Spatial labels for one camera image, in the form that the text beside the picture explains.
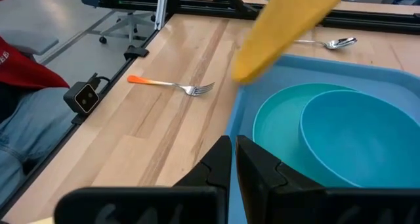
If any black camera box cable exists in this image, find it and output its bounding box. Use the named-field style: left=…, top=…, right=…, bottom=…
left=87, top=72, right=112, bottom=94

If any yellow cloth napkin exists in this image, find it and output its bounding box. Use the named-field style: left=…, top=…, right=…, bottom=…
left=230, top=0, right=344, bottom=85

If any blue plastic tray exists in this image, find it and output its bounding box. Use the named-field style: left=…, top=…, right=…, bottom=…
left=224, top=53, right=420, bottom=224

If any blue bowl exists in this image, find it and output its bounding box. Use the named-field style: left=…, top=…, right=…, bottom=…
left=298, top=89, right=420, bottom=189

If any small black camera box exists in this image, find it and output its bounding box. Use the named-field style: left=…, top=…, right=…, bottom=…
left=62, top=80, right=100, bottom=116

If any blue office chair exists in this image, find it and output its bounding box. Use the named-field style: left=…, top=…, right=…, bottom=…
left=79, top=0, right=158, bottom=45

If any person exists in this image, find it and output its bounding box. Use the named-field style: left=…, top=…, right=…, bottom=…
left=0, top=0, right=77, bottom=206

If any silver aluminium bar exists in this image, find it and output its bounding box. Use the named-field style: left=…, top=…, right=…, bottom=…
left=154, top=0, right=169, bottom=31

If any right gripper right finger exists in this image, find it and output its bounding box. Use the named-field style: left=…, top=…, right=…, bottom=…
left=235, top=135, right=328, bottom=224

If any spoon with orange handle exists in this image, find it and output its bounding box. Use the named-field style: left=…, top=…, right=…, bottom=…
left=293, top=36, right=359, bottom=51

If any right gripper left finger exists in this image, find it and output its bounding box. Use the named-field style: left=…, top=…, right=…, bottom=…
left=171, top=135, right=233, bottom=224

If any black bracket clamp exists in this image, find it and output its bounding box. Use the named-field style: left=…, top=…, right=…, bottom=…
left=123, top=45, right=150, bottom=61

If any teal plate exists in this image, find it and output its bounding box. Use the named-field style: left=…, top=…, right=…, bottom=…
left=251, top=82, right=359, bottom=173

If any fork with orange handle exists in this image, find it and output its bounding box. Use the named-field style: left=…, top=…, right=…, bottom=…
left=127, top=74, right=216, bottom=97

